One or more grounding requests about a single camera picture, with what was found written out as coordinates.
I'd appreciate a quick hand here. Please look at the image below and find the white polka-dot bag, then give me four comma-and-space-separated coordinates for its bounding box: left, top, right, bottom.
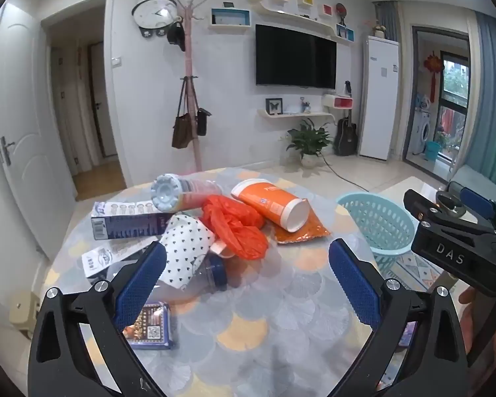
157, 214, 216, 291

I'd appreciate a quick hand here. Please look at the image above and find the blue and white box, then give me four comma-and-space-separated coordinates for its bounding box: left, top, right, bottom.
91, 200, 178, 241

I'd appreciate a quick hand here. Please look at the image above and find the white washing machine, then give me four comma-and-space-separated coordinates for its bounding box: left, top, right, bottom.
411, 110, 431, 155

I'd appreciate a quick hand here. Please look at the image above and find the brown tote bag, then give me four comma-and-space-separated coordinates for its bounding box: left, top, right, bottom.
172, 78, 197, 150

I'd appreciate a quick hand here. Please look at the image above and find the grey sofa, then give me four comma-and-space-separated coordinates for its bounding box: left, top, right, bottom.
450, 164, 496, 199

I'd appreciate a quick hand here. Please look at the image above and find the patterned floor rug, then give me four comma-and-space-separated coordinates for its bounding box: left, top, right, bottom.
384, 252, 443, 291

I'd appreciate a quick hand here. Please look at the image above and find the white grey box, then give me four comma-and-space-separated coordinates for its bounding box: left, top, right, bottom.
82, 238, 158, 280

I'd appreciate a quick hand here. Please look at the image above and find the white low wall shelf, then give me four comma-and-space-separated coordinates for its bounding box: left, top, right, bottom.
257, 108, 335, 124

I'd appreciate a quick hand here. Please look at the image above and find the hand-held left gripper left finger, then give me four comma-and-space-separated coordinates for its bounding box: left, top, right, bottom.
28, 240, 168, 397

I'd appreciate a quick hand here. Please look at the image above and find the brown hallway door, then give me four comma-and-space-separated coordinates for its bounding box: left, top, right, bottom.
89, 41, 116, 158

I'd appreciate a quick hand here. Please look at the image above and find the blue-edged wall box shelf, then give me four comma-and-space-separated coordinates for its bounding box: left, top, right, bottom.
209, 7, 253, 29

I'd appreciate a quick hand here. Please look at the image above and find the small black bag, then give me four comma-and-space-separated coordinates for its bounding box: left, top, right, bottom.
195, 108, 212, 137

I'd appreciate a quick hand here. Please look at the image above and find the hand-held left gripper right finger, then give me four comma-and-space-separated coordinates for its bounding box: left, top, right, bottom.
328, 239, 469, 397

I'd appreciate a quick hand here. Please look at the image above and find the orange canister white lid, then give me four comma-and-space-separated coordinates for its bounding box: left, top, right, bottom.
230, 179, 310, 232

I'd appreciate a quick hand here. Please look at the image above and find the white curved wall shelf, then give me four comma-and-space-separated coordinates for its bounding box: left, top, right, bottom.
258, 0, 337, 42

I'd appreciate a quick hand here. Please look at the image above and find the black guitar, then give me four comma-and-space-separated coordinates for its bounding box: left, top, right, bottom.
334, 110, 359, 157

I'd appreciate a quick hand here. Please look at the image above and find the tall white appliance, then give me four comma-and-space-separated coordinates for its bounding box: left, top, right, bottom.
359, 35, 398, 162

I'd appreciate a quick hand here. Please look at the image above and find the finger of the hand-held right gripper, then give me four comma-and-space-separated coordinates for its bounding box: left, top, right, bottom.
403, 189, 474, 236
459, 187, 496, 233

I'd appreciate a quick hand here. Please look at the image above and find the pink coat rack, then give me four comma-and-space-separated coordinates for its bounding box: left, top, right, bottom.
167, 0, 220, 172

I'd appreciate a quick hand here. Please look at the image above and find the white and red wall box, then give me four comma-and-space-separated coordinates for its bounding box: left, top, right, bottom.
321, 94, 353, 110

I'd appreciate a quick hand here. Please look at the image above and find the wall-mounted television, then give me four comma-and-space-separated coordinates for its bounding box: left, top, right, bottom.
255, 24, 338, 90

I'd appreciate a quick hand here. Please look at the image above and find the black cap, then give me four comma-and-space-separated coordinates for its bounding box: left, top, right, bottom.
166, 22, 186, 52

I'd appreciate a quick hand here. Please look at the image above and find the orange snack packet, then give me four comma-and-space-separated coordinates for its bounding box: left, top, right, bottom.
273, 211, 331, 245

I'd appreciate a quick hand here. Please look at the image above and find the white room door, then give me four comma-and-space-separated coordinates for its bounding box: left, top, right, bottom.
0, 2, 77, 257

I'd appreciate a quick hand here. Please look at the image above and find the panda wall clock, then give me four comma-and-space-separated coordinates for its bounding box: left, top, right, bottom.
131, 0, 182, 40

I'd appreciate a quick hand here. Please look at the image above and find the teal plastic basket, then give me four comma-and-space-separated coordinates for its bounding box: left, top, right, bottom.
336, 192, 418, 271

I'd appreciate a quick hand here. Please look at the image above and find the grey floor cable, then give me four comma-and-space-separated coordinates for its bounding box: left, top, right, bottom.
318, 153, 373, 193

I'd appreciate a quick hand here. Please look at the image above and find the clear jar blue lid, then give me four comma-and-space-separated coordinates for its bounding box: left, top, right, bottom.
194, 252, 228, 290

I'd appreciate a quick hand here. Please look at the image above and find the blue curtain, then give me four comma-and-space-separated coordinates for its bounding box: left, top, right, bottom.
455, 10, 496, 174

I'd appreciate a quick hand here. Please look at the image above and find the potted green plant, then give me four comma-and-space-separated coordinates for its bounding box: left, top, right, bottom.
285, 118, 333, 169

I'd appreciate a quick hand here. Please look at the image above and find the white coffee table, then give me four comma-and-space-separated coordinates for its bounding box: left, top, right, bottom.
380, 176, 480, 224

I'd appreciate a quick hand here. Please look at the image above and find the orange plastic bag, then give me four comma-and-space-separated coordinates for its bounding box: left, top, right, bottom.
200, 194, 269, 261

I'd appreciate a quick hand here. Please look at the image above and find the beige stool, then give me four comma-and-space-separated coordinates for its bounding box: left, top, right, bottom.
8, 291, 40, 335

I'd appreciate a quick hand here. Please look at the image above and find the clear plastic bottle white cap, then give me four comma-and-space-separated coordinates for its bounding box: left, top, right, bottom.
151, 174, 224, 212

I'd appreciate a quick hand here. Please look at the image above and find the red knot decoration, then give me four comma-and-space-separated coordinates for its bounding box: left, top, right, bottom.
424, 52, 444, 98

